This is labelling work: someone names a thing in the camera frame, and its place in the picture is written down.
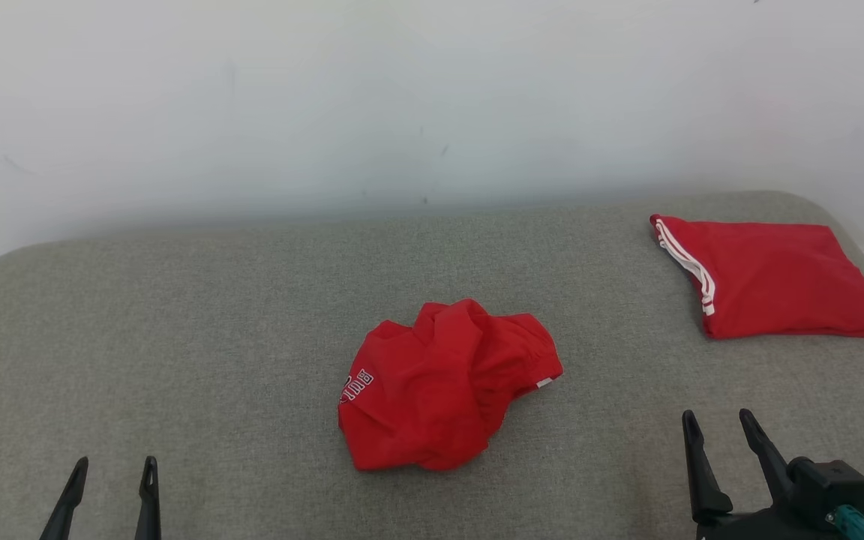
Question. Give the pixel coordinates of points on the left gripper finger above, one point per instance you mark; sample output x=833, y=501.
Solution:
x=64, y=510
x=148, y=510

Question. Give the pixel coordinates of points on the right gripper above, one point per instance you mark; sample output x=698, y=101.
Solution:
x=762, y=526

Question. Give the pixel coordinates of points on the red Bulls jersey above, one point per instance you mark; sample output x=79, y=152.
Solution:
x=777, y=277

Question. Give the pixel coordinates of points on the red white-striped shorts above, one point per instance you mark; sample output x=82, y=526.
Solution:
x=439, y=390

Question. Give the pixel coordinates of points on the grey fabric sofa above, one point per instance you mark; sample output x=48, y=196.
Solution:
x=252, y=337

